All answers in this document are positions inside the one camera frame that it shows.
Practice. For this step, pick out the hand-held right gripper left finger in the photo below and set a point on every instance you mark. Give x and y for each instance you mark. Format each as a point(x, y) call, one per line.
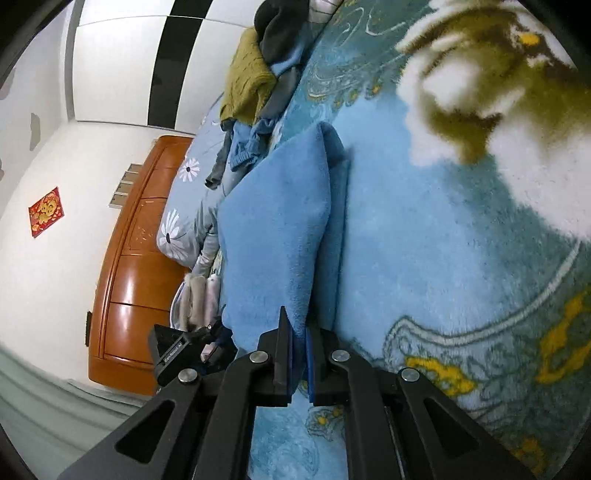
point(287, 369)

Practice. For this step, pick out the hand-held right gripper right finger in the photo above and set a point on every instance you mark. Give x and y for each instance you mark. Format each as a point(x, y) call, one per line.
point(311, 364)

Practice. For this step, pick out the blue fleece sweater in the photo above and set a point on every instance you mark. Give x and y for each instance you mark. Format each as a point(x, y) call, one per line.
point(277, 230)

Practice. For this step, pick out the pink clothes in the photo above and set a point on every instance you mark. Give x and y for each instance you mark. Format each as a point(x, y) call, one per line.
point(196, 300)

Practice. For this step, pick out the pile of clothes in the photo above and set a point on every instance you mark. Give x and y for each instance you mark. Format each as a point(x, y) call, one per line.
point(244, 147)

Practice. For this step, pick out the wooden headboard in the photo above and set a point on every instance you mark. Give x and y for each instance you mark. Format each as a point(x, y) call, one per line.
point(134, 277)

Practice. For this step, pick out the blue-grey flower print quilt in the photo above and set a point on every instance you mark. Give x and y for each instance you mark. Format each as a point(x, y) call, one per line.
point(184, 207)

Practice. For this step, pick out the grey garment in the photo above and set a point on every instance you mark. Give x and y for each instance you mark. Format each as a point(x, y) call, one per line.
point(217, 173)

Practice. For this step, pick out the green floral blanket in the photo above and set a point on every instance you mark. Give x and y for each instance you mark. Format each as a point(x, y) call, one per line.
point(461, 254)

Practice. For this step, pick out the olive knit sweater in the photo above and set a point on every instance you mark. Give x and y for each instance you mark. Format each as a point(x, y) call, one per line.
point(244, 78)

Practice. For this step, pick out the white wardrobe with black stripe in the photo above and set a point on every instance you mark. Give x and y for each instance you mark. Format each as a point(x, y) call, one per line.
point(115, 60)

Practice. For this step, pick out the black garment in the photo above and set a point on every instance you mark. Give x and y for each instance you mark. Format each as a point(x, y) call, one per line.
point(279, 27)

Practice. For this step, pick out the red wall decoration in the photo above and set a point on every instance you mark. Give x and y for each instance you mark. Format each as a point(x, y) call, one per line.
point(45, 212)

